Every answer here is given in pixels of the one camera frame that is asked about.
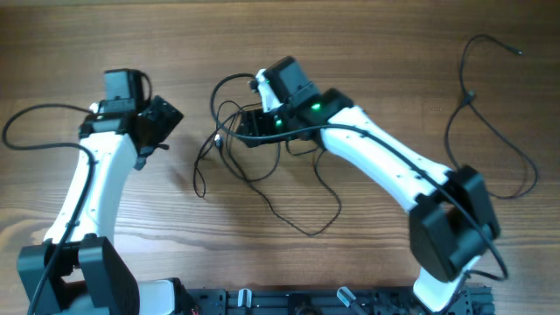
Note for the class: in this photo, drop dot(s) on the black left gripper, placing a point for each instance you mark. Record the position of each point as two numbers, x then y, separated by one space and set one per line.
167 115

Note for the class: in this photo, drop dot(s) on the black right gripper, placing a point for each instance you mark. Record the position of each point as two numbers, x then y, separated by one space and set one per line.
256 121

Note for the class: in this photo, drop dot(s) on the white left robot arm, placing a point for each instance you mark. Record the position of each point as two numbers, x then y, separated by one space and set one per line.
76 269

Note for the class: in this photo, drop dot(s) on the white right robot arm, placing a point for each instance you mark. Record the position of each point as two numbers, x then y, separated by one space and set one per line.
452 222

